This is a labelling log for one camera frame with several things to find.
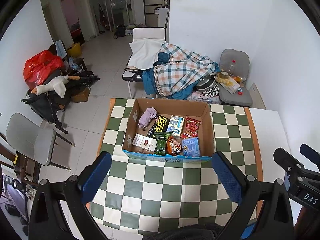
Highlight small brown cardboard box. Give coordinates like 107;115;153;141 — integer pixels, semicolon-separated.
71;87;90;103

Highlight white and blue packet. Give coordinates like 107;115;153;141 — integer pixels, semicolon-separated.
166;115;185;138

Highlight yellow bucket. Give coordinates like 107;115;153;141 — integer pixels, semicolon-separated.
66;42;83;58

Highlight black wipes packet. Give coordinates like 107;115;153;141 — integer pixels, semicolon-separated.
146;115;171;138

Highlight green checkered tablecloth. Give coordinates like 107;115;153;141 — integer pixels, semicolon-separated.
96;97;264;235

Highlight white chair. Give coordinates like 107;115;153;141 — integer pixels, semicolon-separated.
132;27;166;42

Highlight black floor bag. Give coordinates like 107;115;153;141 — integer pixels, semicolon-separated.
114;25;127;39

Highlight black folded stroller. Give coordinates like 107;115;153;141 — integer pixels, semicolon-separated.
20;71;100;147

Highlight person's right forearm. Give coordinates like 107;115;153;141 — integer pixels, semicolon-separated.
295;205;320;240

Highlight yellow and white box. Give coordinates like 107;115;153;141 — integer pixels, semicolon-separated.
216;76;240;94

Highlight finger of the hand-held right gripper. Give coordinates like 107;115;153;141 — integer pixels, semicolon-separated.
273;147;306;178
299;144;320;162

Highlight light blue cloth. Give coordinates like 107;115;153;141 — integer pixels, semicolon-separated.
55;40;67;57

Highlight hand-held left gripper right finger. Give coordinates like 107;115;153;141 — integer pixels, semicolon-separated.
211;151;294;240

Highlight white cabinet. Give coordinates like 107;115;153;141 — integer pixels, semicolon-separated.
154;6;169;28

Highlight cartoon print snack packet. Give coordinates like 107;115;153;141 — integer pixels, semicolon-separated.
166;136;183;155

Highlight red plastic bag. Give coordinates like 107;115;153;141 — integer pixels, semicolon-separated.
23;50;66;89

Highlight grey padded chair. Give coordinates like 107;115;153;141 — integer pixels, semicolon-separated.
218;49;253;107

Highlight white goose plush toy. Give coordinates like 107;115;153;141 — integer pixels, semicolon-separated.
32;75;80;98

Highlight glass sliding door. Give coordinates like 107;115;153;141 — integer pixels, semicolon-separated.
86;0;133;37

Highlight light blue packet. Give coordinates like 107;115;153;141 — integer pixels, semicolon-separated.
181;137;201;157

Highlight dark green packet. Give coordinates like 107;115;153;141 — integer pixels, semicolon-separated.
153;131;173;155

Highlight white card packet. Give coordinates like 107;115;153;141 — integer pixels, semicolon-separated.
132;133;157;153

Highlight brown wooden furniture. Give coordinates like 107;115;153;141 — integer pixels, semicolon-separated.
14;150;42;188

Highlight plaid blanket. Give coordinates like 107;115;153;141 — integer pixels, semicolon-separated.
142;42;222;100

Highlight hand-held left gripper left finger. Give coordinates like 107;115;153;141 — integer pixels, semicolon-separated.
29;151;112;240

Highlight pink cloth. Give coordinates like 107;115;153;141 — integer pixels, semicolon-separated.
186;92;220;105

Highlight red snack packet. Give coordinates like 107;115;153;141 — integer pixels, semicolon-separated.
180;116;202;139

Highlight grey seat metal chair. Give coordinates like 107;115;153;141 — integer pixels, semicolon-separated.
5;112;74;171

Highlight black and white patterned bag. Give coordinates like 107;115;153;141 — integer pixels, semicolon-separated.
196;76;220;97

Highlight purple sock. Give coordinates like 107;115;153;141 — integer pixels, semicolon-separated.
138;107;157;128

